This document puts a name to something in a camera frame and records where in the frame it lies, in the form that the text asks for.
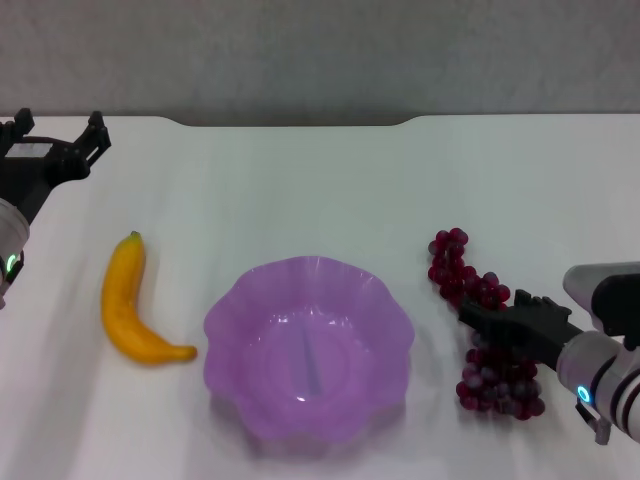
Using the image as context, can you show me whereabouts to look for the yellow banana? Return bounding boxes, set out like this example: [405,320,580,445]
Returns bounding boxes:
[101,230,199,365]

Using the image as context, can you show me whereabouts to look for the purple translucent scalloped bowl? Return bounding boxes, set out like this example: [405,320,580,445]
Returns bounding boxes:
[203,255,416,444]

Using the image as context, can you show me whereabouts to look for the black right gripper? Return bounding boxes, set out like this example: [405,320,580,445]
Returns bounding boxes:
[458,288,585,370]

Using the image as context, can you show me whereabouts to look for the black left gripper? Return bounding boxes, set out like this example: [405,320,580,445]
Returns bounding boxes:
[0,108,112,225]

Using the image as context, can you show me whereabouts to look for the dark red grape bunch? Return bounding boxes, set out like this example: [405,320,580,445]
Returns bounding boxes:
[427,227,546,420]

